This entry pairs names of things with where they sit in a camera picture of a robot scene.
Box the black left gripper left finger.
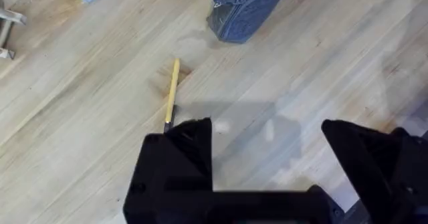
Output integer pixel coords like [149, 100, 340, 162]
[122, 117, 214, 224]

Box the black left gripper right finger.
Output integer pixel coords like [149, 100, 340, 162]
[320, 118, 428, 224]

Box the dark blue zip bag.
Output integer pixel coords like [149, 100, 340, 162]
[201, 0, 292, 44]

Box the yellow pen with black tip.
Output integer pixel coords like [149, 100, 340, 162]
[163, 58, 181, 133]

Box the grey metal bracket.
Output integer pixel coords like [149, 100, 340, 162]
[0, 0, 27, 60]

